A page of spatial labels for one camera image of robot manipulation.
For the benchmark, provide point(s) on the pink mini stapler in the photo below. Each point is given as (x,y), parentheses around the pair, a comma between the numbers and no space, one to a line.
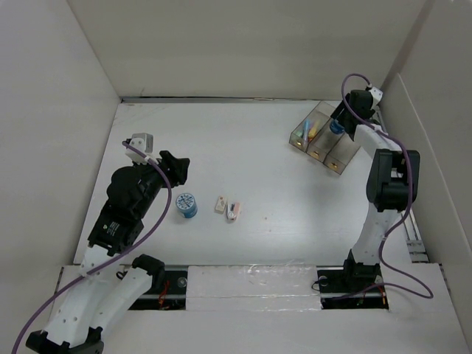
(232,211)

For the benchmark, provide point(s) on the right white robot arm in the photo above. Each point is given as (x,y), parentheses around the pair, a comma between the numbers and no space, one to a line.
(391,189)

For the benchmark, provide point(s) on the front black mounting rail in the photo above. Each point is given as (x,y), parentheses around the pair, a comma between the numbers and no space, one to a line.
(170,294)

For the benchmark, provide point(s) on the white staple box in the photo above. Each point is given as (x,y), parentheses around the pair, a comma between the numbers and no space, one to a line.
(221,204)

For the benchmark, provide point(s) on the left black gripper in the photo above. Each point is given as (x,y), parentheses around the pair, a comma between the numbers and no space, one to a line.
(178,167)

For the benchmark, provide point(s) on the aluminium rail back edge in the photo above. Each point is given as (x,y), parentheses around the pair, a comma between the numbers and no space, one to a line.
(133,100)

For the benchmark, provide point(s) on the blue highlighter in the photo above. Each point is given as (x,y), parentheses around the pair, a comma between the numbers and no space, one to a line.
(306,127)

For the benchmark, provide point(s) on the blue slime jar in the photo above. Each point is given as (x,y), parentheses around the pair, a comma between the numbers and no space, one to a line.
(336,127)
(186,205)

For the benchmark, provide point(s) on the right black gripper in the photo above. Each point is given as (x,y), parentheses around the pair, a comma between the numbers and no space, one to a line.
(339,113)

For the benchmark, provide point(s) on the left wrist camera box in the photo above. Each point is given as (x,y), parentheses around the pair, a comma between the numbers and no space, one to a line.
(142,142)

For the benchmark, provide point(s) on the clear organizer bin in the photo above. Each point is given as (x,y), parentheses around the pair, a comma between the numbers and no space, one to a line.
(324,141)
(298,143)
(341,154)

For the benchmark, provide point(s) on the yellow highlighter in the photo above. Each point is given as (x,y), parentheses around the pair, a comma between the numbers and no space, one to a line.
(315,127)

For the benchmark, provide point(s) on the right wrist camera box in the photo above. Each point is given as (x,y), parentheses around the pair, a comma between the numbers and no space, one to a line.
(376,94)

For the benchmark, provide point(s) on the left clear organizer bin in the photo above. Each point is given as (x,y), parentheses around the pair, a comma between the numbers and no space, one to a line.
(298,143)

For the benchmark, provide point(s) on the green highlighter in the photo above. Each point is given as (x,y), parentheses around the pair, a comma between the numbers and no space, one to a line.
(299,133)

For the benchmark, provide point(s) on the right clear organizer bin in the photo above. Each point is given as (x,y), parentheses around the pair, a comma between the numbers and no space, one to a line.
(341,154)

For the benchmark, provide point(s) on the middle clear organizer bin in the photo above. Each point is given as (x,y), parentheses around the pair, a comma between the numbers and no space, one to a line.
(324,141)

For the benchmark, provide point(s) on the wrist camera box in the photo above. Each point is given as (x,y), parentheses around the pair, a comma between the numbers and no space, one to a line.
(376,94)
(142,142)

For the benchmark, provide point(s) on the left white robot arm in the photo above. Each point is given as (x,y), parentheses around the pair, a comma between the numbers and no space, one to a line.
(92,304)

